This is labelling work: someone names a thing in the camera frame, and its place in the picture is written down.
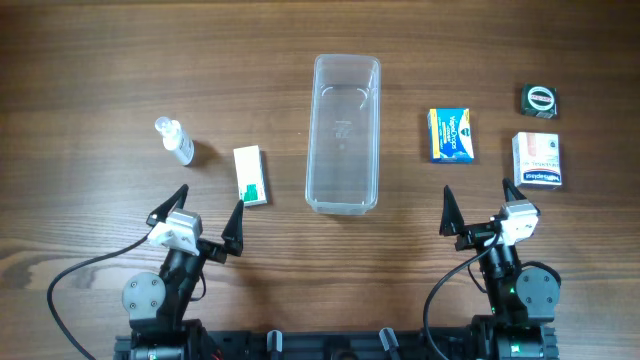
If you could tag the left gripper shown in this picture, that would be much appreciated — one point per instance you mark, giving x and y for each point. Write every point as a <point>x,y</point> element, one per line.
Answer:
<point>208,246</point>

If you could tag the blue yellow VapoDrops box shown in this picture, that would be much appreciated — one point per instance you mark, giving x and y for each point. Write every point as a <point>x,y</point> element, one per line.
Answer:
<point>450,135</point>

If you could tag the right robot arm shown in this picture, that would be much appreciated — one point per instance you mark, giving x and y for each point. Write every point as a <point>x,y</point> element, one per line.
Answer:
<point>522,295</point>

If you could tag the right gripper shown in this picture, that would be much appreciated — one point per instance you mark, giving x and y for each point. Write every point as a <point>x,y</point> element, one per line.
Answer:
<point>452,224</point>

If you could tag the clear plastic container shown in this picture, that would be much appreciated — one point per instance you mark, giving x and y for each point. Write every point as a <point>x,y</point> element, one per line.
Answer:
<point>342,175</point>

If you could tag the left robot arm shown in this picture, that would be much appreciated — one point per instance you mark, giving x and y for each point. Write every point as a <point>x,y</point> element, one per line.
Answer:
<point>156,303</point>

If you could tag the dark green round-label box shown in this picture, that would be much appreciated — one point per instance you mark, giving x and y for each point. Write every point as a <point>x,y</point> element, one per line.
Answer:
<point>539,101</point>

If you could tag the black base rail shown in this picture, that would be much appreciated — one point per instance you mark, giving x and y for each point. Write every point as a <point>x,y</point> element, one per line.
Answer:
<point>454,343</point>

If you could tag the white green medicine box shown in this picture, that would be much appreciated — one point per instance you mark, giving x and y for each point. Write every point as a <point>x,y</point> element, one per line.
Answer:
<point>250,176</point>

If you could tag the white spray bottle clear cap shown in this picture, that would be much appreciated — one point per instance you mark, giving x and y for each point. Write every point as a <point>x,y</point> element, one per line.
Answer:
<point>176,140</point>

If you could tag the white Hansaplast plaster box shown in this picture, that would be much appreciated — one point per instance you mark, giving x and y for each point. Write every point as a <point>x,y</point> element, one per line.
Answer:
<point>536,158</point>

